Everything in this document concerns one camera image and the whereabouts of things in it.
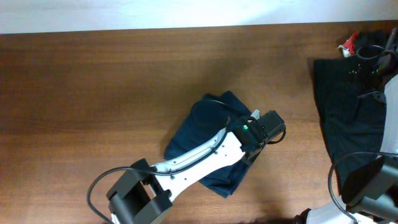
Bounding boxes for black garment on table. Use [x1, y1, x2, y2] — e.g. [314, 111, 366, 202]
[313, 30, 388, 186]

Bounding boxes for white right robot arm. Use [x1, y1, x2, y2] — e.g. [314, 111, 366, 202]
[294, 43, 397, 223]

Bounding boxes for dark blue shorts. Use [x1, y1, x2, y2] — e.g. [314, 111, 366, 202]
[164, 91, 252, 198]

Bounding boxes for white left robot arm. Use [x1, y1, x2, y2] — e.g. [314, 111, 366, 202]
[106, 110, 285, 224]

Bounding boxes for red and white cloth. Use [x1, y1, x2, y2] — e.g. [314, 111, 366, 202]
[338, 32, 359, 58]

